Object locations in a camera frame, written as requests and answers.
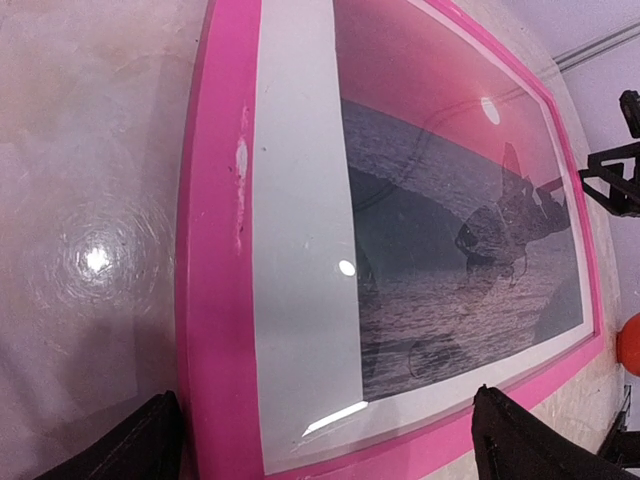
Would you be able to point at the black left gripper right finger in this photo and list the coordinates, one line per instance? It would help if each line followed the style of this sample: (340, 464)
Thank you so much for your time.
(511, 443)

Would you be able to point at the wooden picture frame pink edge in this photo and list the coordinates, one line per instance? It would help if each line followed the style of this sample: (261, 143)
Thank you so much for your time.
(215, 337)

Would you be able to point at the red and dark photo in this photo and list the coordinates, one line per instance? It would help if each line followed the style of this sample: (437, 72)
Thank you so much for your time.
(465, 248)

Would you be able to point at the white mat board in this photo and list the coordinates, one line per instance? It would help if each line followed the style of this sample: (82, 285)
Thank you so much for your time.
(313, 422)

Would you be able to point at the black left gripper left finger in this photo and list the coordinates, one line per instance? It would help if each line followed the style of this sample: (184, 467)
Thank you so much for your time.
(145, 445)

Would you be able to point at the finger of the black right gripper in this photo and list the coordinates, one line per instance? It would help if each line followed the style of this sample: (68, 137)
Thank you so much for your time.
(623, 197)

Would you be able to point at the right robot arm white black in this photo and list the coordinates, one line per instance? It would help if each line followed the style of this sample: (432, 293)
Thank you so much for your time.
(621, 445)

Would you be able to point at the right aluminium corner post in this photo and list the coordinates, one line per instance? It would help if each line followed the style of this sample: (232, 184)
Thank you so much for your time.
(597, 47)

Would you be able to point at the orange white bowl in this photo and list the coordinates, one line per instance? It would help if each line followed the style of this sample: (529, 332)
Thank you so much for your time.
(628, 345)

